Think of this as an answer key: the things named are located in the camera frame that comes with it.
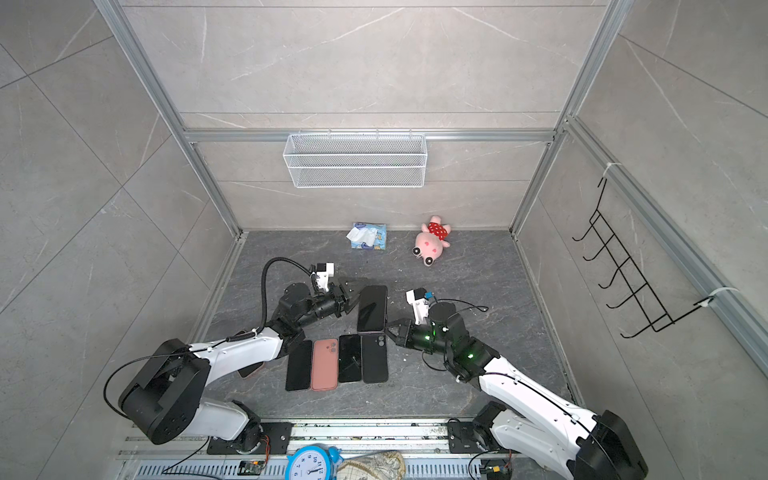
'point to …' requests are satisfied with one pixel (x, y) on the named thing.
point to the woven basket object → (384, 465)
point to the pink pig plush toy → (431, 241)
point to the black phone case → (373, 353)
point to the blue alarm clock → (313, 462)
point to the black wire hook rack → (615, 254)
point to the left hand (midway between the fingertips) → (367, 280)
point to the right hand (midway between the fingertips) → (381, 326)
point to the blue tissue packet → (368, 235)
